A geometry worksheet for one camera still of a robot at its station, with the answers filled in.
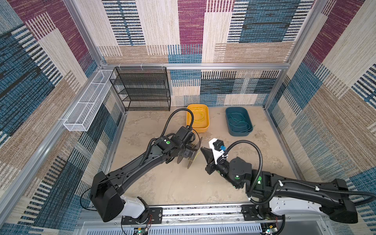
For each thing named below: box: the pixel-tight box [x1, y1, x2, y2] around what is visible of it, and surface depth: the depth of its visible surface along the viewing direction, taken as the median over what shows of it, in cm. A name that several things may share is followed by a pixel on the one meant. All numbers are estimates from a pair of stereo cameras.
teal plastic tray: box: [225, 106, 254, 137], surface depth 110 cm
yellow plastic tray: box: [186, 103, 210, 133], surface depth 114 cm
